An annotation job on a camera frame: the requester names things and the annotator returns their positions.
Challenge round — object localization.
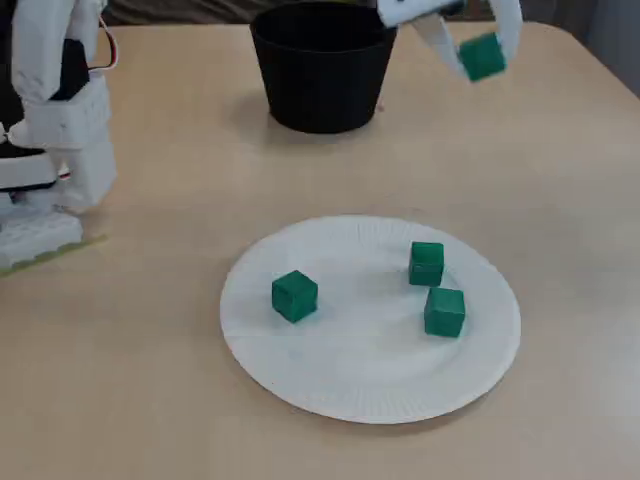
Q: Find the white fixed gripper finger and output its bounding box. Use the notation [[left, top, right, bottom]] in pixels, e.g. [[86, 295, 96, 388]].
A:
[[489, 0, 525, 59]]

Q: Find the white moving gripper finger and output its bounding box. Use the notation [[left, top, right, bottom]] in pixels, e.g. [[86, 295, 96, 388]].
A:
[[410, 14, 474, 84]]

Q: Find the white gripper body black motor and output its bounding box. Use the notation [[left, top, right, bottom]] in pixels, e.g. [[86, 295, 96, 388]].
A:
[[377, 0, 469, 29]]

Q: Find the green block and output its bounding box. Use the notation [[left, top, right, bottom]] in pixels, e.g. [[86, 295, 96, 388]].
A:
[[457, 32, 508, 84], [408, 241, 445, 288], [423, 286, 466, 338], [271, 269, 320, 325]]

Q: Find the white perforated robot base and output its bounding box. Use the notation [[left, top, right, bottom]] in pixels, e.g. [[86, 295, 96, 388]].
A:
[[0, 202, 84, 274]]

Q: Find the black pot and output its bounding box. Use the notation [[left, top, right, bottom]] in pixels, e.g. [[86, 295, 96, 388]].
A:
[[249, 0, 399, 135]]

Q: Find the white paper plate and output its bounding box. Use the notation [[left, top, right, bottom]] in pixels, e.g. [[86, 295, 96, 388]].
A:
[[219, 214, 522, 426]]

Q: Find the yellow-green tape under base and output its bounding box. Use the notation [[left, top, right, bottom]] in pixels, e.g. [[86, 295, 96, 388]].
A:
[[0, 234, 109, 279]]

